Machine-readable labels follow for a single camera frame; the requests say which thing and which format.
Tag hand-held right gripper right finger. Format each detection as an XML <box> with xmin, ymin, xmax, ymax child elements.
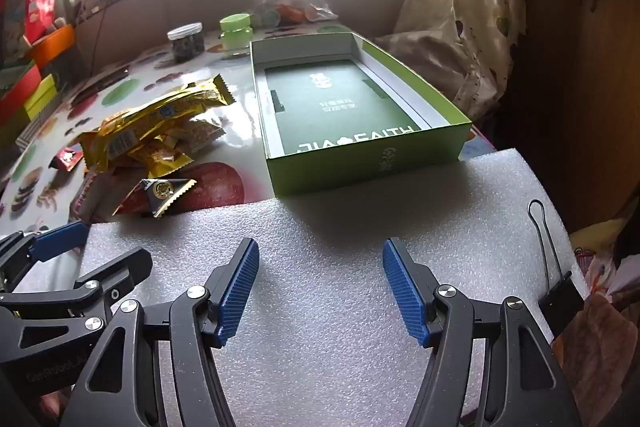
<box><xmin>382</xmin><ymin>237</ymin><xmax>583</xmax><ymax>427</ymax></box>

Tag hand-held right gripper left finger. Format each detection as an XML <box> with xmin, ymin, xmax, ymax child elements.
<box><xmin>70</xmin><ymin>237</ymin><xmax>261</xmax><ymax>427</ymax></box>

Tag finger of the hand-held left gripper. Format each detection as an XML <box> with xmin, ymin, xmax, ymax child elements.
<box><xmin>0</xmin><ymin>221</ymin><xmax>91</xmax><ymax>293</ymax></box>
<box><xmin>0</xmin><ymin>249</ymin><xmax>153</xmax><ymax>365</ymax></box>

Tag small red snack packet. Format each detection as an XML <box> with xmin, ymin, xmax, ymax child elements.
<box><xmin>48</xmin><ymin>147</ymin><xmax>83</xmax><ymax>171</ymax></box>

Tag red and black triangular packet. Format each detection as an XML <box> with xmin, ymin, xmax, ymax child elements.
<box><xmin>112</xmin><ymin>177</ymin><xmax>197</xmax><ymax>219</ymax></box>

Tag golden bar snack packet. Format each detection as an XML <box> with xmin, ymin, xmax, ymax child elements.
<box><xmin>100</xmin><ymin>76</ymin><xmax>236</xmax><ymax>142</ymax></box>
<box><xmin>80</xmin><ymin>127</ymin><xmax>156</xmax><ymax>175</ymax></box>

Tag green cardboard box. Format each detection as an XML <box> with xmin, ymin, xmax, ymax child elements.
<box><xmin>249</xmin><ymin>32</ymin><xmax>473</xmax><ymax>196</ymax></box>

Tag white foam sheet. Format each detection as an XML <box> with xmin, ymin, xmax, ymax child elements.
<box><xmin>10</xmin><ymin>147</ymin><xmax>593</xmax><ymax>427</ymax></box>

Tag striped box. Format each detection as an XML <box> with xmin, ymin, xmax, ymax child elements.
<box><xmin>15</xmin><ymin>107</ymin><xmax>58</xmax><ymax>148</ymax></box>

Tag small green box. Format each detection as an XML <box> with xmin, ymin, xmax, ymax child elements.
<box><xmin>22</xmin><ymin>74</ymin><xmax>58</xmax><ymax>120</ymax></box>

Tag red box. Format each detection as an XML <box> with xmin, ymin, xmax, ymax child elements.
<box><xmin>0</xmin><ymin>62</ymin><xmax>43</xmax><ymax>128</ymax></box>

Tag black binder clip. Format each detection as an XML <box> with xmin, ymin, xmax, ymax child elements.
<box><xmin>527</xmin><ymin>199</ymin><xmax>586</xmax><ymax>338</ymax></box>

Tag black phone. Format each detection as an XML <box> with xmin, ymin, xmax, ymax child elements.
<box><xmin>87</xmin><ymin>64</ymin><xmax>132</xmax><ymax>90</ymax></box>

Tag food print tablecloth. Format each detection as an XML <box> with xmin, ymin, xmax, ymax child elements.
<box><xmin>0</xmin><ymin>24</ymin><xmax>496</xmax><ymax>228</ymax></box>

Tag orange box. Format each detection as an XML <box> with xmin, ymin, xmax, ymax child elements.
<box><xmin>30</xmin><ymin>24</ymin><xmax>76</xmax><ymax>68</ymax></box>

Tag brown cloth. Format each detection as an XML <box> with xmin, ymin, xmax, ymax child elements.
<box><xmin>552</xmin><ymin>292</ymin><xmax>633</xmax><ymax>415</ymax></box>

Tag yellow cloth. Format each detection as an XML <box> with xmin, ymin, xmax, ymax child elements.
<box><xmin>570</xmin><ymin>217</ymin><xmax>626</xmax><ymax>253</ymax></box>

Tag white plastic bag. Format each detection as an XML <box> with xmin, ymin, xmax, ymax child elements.
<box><xmin>582</xmin><ymin>252</ymin><xmax>640</xmax><ymax>308</ymax></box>

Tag dark jar with white lid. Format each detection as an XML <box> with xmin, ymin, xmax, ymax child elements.
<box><xmin>166</xmin><ymin>23</ymin><xmax>206</xmax><ymax>62</ymax></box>

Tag green lidded jar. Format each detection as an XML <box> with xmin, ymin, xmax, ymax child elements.
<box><xmin>219</xmin><ymin>13</ymin><xmax>257</xmax><ymax>54</ymax></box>

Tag cream dotted curtain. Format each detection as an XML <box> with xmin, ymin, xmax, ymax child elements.
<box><xmin>375</xmin><ymin>0</ymin><xmax>528</xmax><ymax>128</ymax></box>

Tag brown wooden wardrobe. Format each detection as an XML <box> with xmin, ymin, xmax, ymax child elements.
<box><xmin>495</xmin><ymin>0</ymin><xmax>640</xmax><ymax>233</ymax></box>

